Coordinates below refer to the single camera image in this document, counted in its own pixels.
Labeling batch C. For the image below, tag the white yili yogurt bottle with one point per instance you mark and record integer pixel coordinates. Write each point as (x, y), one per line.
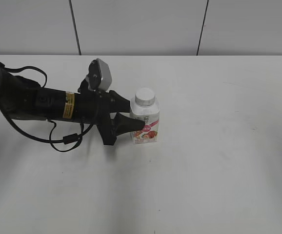
(150, 115)

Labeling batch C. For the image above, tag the white screw cap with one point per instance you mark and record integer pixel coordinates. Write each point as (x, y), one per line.
(145, 97)

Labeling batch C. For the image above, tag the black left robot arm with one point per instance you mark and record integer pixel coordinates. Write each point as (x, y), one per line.
(26, 99)

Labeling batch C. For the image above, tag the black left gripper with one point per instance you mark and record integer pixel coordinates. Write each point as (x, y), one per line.
(95, 107)

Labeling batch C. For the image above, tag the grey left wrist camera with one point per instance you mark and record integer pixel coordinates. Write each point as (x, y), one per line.
(99, 75)

